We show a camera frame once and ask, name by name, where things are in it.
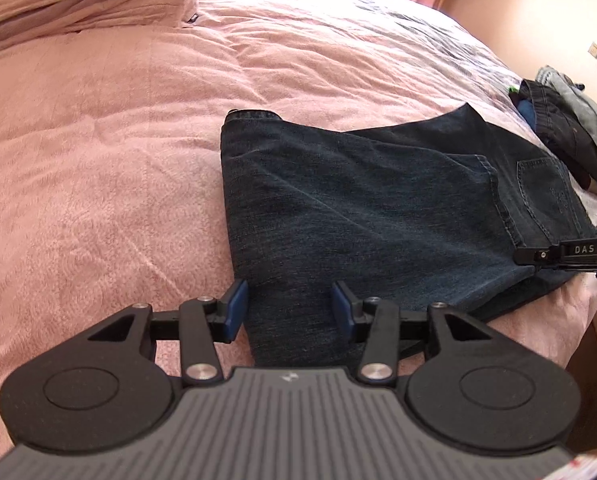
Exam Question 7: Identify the dark grey folded pants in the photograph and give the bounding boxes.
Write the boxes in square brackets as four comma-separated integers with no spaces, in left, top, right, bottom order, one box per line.
[515,80,597,196]

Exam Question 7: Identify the grey pink herringbone blanket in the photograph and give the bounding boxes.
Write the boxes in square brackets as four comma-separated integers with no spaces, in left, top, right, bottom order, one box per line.
[298,0,597,241]

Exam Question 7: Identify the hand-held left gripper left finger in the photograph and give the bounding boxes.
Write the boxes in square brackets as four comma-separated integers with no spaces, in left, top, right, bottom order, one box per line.
[86,280,250,387]

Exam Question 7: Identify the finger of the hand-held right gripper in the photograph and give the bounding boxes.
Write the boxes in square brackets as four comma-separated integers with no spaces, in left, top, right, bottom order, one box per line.
[512,245,561,273]

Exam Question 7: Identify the dark blue denim pants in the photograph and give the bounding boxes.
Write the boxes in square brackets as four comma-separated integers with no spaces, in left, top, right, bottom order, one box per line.
[221,102,597,368]

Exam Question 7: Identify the pink bedspread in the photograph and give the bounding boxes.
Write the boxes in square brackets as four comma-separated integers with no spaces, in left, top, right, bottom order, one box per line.
[0,0,597,461]

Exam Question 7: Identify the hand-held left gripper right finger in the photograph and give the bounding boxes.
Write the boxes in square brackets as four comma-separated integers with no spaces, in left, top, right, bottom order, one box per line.
[331,280,494,387]

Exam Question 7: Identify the light blue cloth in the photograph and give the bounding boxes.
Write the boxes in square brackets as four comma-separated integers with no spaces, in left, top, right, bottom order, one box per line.
[535,66,597,163]

